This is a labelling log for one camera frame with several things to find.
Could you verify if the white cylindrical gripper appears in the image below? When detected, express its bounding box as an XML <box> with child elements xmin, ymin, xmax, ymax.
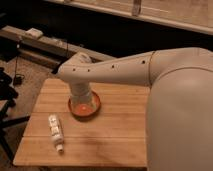
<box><xmin>69</xmin><ymin>83</ymin><xmax>93</xmax><ymax>111</ymax></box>

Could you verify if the white plastic bottle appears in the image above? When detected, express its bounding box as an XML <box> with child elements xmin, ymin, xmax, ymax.
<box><xmin>48</xmin><ymin>114</ymin><xmax>64</xmax><ymax>153</ymax></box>

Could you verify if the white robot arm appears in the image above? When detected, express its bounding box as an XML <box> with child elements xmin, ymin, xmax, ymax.
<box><xmin>57</xmin><ymin>47</ymin><xmax>213</xmax><ymax>171</ymax></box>

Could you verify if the orange ceramic bowl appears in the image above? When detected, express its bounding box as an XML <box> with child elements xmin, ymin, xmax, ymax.
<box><xmin>68</xmin><ymin>91</ymin><xmax>101</xmax><ymax>118</ymax></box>

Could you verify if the wooden table top board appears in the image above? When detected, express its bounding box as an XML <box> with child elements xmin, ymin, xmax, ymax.
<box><xmin>14</xmin><ymin>79</ymin><xmax>149</xmax><ymax>167</ymax></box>

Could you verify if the black chair base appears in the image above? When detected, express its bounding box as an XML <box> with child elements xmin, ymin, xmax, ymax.
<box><xmin>0</xmin><ymin>67</ymin><xmax>29</xmax><ymax>163</ymax></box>

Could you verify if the small white box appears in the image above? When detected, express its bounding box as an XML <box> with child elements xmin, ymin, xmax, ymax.
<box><xmin>26</xmin><ymin>28</ymin><xmax>43</xmax><ymax>38</ymax></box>

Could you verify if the long wooden beam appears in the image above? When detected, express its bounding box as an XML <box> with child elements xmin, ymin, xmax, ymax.
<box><xmin>0</xmin><ymin>25</ymin><xmax>113</xmax><ymax>61</ymax></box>

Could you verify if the black power adapter with cable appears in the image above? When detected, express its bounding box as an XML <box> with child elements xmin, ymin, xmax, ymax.
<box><xmin>13</xmin><ymin>36</ymin><xmax>24</xmax><ymax>86</ymax></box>

